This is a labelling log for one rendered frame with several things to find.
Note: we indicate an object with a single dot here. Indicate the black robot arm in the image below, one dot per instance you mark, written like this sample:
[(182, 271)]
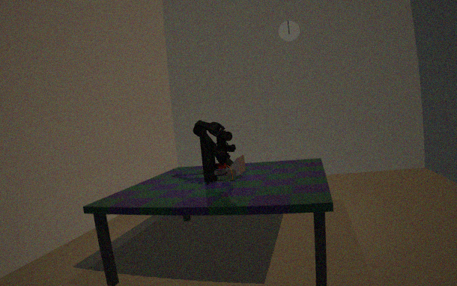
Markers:
[(201, 127)]

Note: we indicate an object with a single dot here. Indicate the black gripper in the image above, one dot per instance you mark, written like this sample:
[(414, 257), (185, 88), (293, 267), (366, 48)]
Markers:
[(221, 153)]

